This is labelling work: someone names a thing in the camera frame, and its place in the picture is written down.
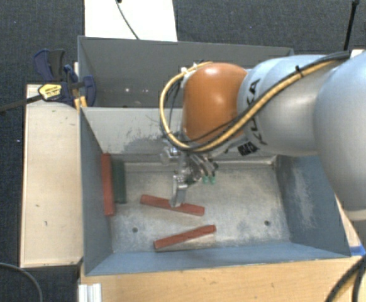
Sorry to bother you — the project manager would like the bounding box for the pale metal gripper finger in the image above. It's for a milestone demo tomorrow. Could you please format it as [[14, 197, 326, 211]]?
[[169, 174, 184, 208], [176, 182, 189, 208]]

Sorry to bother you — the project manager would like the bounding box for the red-brown flat block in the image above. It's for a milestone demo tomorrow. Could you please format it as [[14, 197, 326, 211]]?
[[100, 153, 116, 218], [139, 194, 206, 218], [153, 224, 218, 252]]

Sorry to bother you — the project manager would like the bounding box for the dark green flat block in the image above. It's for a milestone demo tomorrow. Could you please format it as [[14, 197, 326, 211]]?
[[111, 159, 128, 205]]

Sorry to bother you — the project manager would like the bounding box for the grey metal bin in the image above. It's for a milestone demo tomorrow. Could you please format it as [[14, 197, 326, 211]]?
[[77, 35, 352, 277]]

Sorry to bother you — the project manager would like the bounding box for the pale wood flat board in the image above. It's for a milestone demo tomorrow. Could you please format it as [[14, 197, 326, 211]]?
[[19, 84, 85, 269]]

